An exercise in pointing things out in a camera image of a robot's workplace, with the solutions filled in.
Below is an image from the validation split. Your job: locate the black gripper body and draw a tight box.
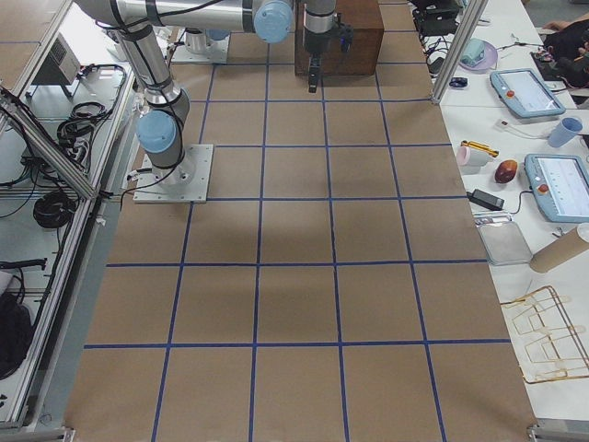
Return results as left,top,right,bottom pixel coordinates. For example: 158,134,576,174
303,28,339,56

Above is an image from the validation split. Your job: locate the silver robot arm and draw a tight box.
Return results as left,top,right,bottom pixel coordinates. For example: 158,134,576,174
76,1,294,186
303,0,337,93

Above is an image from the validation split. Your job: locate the dark wooden drawer cabinet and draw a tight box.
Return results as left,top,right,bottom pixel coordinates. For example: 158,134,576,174
294,0,384,76

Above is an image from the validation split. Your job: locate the small blue black device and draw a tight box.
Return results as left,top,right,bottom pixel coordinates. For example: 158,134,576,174
449,76,468,89

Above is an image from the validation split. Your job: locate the teal cup on plate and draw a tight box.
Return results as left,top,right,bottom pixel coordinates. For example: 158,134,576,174
460,38,485,67

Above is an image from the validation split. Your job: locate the purple plate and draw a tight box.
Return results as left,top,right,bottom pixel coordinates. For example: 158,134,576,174
459,38,499,72

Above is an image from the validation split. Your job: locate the gold metal cylinder tool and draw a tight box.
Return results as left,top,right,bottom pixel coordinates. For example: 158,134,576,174
461,140,499,157

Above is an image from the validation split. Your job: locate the upper teach pendant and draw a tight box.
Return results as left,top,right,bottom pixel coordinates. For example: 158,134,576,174
490,68,566,119

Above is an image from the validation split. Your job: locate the teach pendant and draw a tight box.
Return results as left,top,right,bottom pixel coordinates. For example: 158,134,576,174
490,68,566,119
524,154,588,223

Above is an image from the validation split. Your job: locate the red brown fruit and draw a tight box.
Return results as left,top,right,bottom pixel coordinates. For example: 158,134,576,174
494,159,518,184

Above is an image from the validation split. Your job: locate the black power adapter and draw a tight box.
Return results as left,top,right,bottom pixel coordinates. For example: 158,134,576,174
467,189,504,211

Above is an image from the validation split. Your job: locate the light blue plastic cup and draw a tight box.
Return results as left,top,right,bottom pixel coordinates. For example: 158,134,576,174
548,117,583,148

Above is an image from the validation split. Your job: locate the lower teach pendant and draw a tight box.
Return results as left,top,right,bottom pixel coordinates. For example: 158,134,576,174
524,154,588,223

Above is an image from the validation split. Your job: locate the cardboard tube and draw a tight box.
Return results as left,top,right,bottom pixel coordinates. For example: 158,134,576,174
529,223,588,273

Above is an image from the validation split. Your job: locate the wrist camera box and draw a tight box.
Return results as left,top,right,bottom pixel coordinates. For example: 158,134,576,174
338,24,354,53

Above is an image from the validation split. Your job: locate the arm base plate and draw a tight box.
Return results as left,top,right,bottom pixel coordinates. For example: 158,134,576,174
170,29,231,64
133,145,214,204

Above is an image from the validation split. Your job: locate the aluminium frame post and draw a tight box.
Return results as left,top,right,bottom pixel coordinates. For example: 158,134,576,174
431,0,488,104

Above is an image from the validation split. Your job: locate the gold wire rack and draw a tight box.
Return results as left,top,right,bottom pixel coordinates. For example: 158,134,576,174
501,285,588,385

